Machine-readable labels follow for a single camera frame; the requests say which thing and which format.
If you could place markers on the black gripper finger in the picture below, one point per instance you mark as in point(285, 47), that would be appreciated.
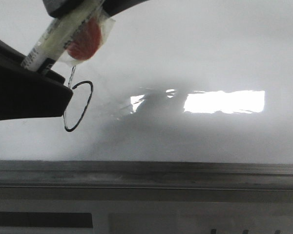
point(26, 94)
point(59, 8)

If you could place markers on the white black whiteboard marker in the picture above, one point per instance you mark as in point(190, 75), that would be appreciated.
point(54, 41)

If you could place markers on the red round magnet taped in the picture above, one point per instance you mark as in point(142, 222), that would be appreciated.
point(90, 38)

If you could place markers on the grey aluminium whiteboard frame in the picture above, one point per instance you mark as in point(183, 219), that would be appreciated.
point(143, 174)

